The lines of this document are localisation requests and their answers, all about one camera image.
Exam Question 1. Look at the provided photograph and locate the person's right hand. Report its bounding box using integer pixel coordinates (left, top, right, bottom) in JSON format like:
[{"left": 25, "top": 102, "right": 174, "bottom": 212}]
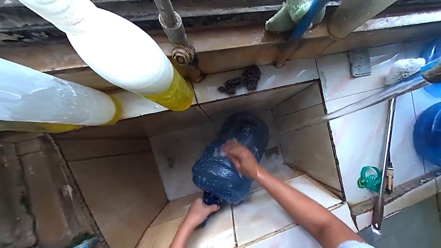
[{"left": 222, "top": 139, "right": 263, "bottom": 180}]

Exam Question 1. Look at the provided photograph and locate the person's left hand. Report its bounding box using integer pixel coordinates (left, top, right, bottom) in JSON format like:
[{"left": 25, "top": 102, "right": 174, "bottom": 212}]
[{"left": 185, "top": 198, "right": 220, "bottom": 228}]

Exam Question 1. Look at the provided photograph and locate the blue translucent water jug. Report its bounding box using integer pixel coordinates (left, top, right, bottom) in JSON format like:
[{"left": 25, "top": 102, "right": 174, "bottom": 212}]
[{"left": 192, "top": 112, "right": 269, "bottom": 229}]

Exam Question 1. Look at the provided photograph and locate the person's left forearm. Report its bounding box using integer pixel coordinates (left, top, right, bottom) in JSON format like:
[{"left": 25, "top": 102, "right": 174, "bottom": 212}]
[{"left": 169, "top": 218, "right": 198, "bottom": 248}]

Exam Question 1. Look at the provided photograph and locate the person's right forearm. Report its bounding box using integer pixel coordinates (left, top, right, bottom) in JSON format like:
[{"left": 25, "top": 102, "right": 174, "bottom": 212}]
[{"left": 254, "top": 166, "right": 366, "bottom": 248}]

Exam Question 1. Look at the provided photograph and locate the tiled sink basin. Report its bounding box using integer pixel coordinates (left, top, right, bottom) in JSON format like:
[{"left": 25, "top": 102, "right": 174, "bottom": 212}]
[{"left": 136, "top": 79, "right": 346, "bottom": 248}]

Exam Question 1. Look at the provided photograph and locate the dark metal scouring pad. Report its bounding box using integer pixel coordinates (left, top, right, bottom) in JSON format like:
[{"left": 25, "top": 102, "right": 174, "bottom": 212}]
[{"left": 218, "top": 65, "right": 262, "bottom": 95}]

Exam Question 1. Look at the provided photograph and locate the grey pipe with tap fitting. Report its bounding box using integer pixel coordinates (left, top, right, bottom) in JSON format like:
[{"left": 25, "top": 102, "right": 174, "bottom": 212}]
[{"left": 154, "top": 0, "right": 196, "bottom": 67}]

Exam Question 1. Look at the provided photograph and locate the light green sponge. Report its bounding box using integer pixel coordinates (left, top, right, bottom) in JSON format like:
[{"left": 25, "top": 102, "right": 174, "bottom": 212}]
[{"left": 265, "top": 0, "right": 326, "bottom": 32}]

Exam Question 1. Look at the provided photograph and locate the green plastic coil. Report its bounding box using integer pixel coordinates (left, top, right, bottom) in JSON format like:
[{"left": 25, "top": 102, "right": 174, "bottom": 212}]
[{"left": 358, "top": 166, "right": 382, "bottom": 192}]

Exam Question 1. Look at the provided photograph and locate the white bottle with yellow liquid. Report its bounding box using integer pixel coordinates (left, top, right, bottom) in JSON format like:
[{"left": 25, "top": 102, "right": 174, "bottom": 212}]
[
  {"left": 17, "top": 0, "right": 194, "bottom": 112},
  {"left": 0, "top": 58, "right": 123, "bottom": 126}
]

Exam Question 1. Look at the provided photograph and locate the blue stick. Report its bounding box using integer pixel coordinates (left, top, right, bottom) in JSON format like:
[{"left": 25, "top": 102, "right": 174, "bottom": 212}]
[{"left": 292, "top": 0, "right": 328, "bottom": 40}]

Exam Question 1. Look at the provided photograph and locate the grey rectangular block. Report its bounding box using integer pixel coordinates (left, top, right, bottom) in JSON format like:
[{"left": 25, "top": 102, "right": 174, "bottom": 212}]
[{"left": 349, "top": 48, "right": 372, "bottom": 77}]

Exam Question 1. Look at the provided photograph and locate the small wooden brush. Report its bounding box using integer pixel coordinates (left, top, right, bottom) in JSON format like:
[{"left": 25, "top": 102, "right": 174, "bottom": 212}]
[{"left": 385, "top": 152, "right": 394, "bottom": 194}]

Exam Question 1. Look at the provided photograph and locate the ribbed translucent bottle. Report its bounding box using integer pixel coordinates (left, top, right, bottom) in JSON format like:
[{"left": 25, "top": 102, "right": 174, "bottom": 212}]
[{"left": 328, "top": 0, "right": 397, "bottom": 39}]

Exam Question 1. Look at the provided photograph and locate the long metal-handled tool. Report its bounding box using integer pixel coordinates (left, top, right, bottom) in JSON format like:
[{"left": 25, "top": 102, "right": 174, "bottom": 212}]
[{"left": 372, "top": 98, "right": 396, "bottom": 231}]

